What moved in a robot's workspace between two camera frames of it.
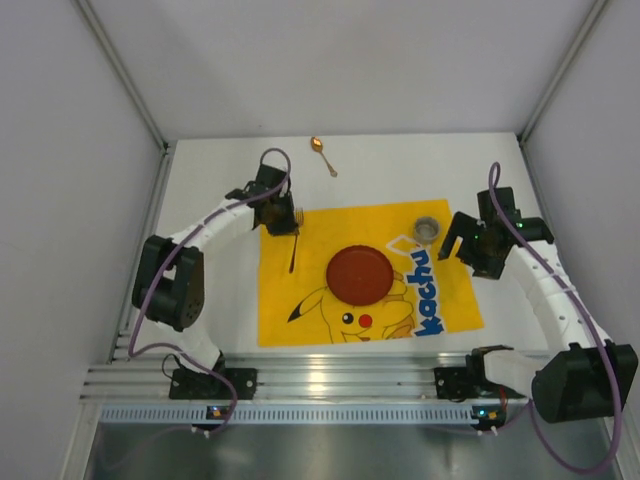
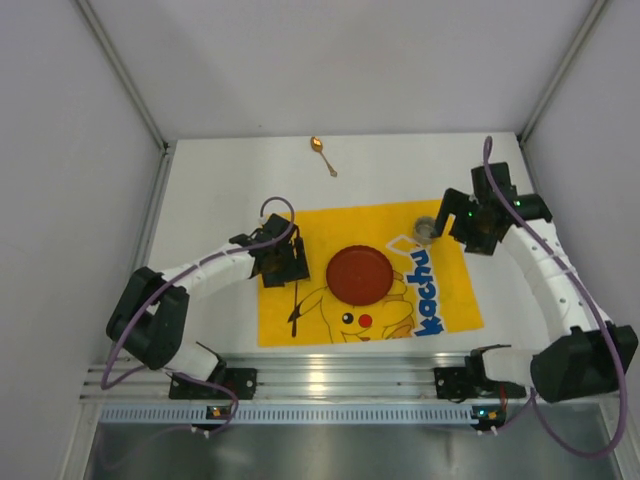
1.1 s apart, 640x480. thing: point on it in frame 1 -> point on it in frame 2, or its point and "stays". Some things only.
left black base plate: (194, 385) stays
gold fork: (299, 218) -> (295, 311)
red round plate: (359, 275) stays
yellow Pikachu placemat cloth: (428, 294) stays
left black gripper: (279, 223) -> (300, 257)
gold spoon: (317, 145) stays
